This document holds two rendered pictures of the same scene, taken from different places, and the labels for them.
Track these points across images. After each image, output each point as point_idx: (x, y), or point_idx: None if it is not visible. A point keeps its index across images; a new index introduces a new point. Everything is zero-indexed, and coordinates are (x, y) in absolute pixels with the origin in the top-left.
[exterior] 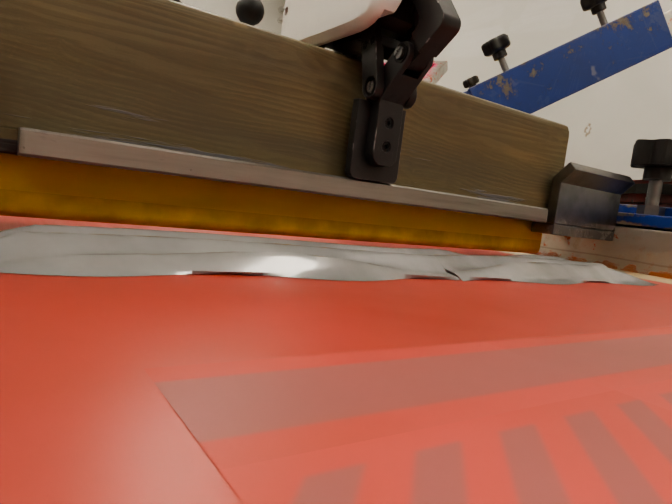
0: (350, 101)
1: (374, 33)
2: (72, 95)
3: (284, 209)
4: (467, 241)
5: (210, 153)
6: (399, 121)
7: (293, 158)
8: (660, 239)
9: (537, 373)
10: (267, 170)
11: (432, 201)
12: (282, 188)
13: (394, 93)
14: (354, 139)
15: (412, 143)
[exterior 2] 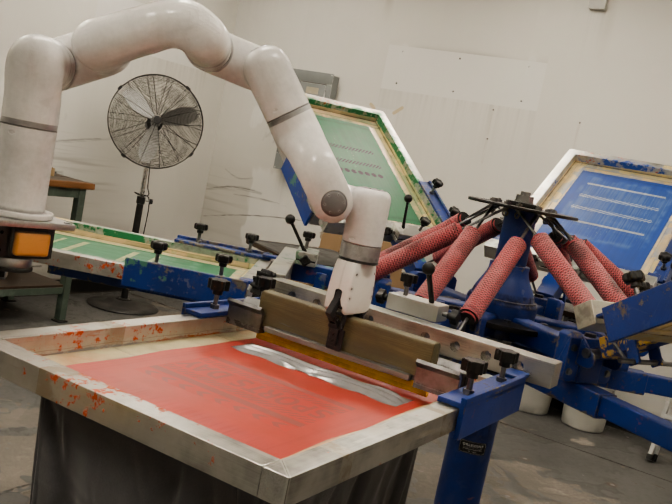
0: None
1: None
2: (276, 320)
3: (320, 353)
4: (385, 380)
5: (299, 335)
6: (336, 334)
7: (318, 339)
8: None
9: (239, 367)
10: (305, 341)
11: (353, 360)
12: (308, 346)
13: (332, 326)
14: (327, 337)
15: (355, 340)
